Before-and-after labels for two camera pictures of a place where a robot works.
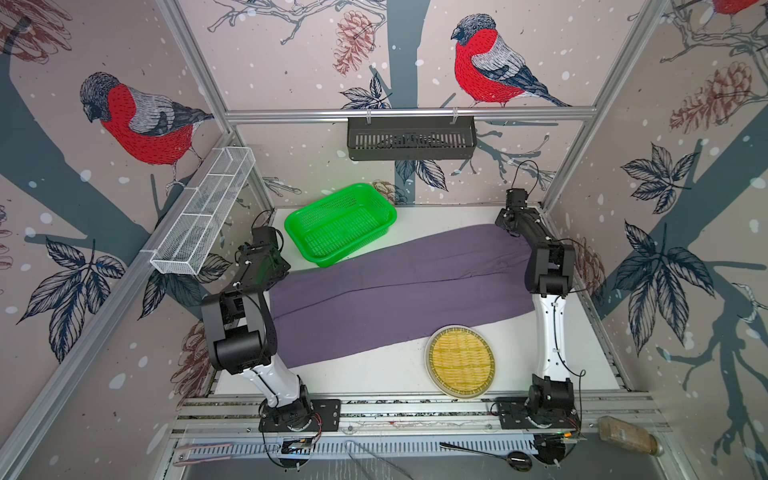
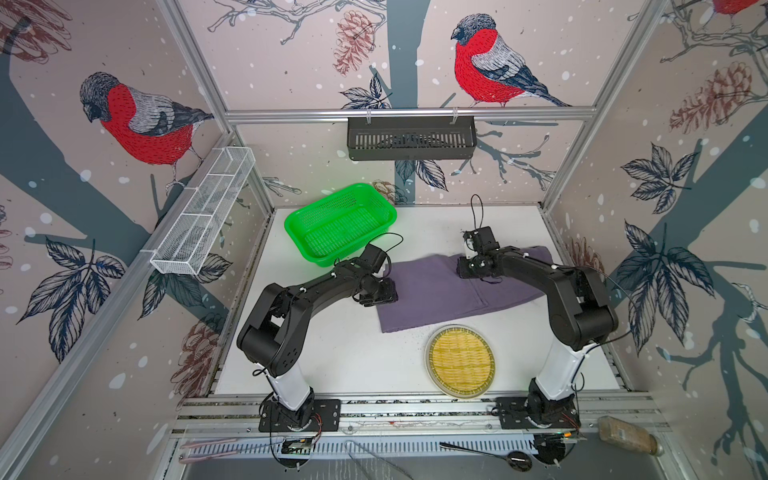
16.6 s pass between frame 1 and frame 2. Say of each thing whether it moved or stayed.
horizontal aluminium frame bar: stayed
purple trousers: moved
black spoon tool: stayed
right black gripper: moved
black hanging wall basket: stayed
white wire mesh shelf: stayed
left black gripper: moved
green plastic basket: stayed
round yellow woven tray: stayed
